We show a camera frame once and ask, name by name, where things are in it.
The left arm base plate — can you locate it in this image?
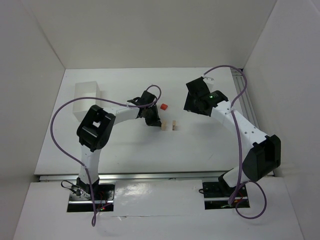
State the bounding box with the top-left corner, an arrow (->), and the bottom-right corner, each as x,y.
67,184 -> 115,213

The aluminium rail front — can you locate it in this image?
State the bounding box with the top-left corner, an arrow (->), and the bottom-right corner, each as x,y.
39,171 -> 224,182

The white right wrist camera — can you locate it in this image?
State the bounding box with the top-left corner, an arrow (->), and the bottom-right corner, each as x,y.
203,76 -> 215,83

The natural wood block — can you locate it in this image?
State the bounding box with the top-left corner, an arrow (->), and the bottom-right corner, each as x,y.
172,120 -> 177,131
161,120 -> 167,131

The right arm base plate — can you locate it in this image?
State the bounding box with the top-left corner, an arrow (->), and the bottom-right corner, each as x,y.
198,182 -> 250,210

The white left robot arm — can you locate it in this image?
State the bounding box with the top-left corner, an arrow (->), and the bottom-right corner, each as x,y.
76,90 -> 162,195

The white perforated box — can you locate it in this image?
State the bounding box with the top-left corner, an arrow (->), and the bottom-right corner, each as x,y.
72,81 -> 101,122

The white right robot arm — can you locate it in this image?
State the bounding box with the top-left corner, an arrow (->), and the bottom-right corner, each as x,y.
183,77 -> 281,192

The red wood cylinder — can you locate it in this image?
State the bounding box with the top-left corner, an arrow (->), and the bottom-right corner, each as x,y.
160,103 -> 168,111

